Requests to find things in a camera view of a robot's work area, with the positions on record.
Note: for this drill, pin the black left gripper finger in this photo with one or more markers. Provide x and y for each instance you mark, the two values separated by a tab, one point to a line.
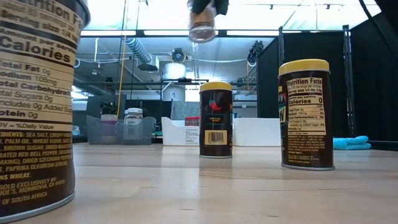
222	7
199	6

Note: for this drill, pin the small clear glass spice jar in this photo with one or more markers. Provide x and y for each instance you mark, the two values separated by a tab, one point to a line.
202	28

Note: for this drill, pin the white lid spice jar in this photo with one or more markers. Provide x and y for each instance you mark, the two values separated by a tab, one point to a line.
133	112

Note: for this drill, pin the white lid jar purple label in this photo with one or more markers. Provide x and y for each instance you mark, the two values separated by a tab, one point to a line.
109	117

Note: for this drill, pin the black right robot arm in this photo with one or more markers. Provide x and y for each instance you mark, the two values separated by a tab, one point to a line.
391	18

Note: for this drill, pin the black ceiling-mounted device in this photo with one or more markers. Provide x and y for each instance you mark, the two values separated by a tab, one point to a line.
178	56
255	49

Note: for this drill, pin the white cylindrical tank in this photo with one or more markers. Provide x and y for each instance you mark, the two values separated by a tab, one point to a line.
174	71

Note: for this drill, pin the yellow lid black spice tin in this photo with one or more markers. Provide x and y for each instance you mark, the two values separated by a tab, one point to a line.
306	118
37	93
216	124

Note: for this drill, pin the plain white plastic bin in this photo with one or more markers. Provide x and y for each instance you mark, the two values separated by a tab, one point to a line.
172	133

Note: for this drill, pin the smoky grey translucent bin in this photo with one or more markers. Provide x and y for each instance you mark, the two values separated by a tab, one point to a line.
93	133

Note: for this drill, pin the black curtain partition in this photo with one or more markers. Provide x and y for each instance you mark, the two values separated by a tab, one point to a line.
367	93

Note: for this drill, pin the blue folded cloth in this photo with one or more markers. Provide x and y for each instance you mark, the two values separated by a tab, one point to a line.
351	143

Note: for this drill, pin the silver flexible duct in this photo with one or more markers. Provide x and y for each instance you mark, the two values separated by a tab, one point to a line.
138	49

